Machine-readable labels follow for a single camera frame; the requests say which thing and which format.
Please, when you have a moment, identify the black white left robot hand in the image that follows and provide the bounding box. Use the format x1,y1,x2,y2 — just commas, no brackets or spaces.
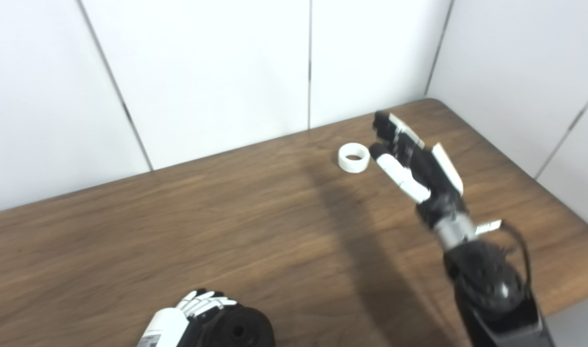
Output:
137,288,239,347

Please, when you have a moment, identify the white toothed ring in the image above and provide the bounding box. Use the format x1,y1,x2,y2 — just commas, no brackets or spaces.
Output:
338,143,371,173

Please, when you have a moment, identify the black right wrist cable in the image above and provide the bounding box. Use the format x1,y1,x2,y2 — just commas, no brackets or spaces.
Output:
500,223,533,290

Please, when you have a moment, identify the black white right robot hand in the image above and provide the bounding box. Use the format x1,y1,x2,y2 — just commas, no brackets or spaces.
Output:
371,111,468,229

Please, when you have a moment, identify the round black stepped part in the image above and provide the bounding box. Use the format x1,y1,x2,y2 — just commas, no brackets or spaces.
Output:
205,305,276,347

